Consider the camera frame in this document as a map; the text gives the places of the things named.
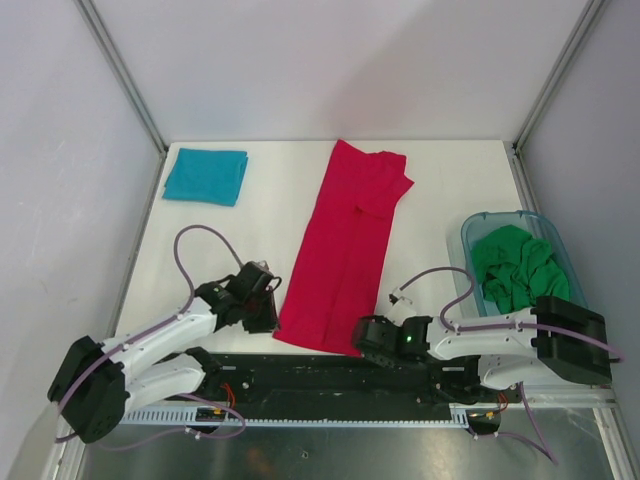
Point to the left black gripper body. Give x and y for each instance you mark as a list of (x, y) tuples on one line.
[(260, 313)]

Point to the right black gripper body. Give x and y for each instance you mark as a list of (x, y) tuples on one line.
[(383, 358)]

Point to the red t shirt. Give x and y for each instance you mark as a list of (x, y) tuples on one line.
[(336, 277)]

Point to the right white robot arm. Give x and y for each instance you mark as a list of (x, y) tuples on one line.
[(553, 339)]

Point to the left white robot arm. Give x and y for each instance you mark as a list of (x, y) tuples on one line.
[(99, 382)]

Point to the folded teal t shirt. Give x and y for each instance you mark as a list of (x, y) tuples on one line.
[(207, 176)]

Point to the green t shirt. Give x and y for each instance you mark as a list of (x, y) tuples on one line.
[(514, 269)]

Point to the translucent blue plastic bin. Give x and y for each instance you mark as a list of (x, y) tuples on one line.
[(480, 225)]

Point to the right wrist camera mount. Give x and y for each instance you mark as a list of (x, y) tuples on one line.
[(401, 307)]

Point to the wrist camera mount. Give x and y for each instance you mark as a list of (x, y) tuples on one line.
[(401, 307), (262, 264)]

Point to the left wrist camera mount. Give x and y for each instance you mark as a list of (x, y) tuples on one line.
[(262, 264)]

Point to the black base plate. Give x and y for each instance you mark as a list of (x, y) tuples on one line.
[(253, 376)]

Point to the white slotted cable duct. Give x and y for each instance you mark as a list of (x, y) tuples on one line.
[(196, 416)]

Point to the left aluminium frame post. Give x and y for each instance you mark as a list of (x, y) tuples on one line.
[(105, 41)]

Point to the aluminium frame post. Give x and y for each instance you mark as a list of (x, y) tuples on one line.
[(573, 46), (105, 41)]

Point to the right aluminium frame post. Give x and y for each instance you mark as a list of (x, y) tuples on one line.
[(573, 46)]

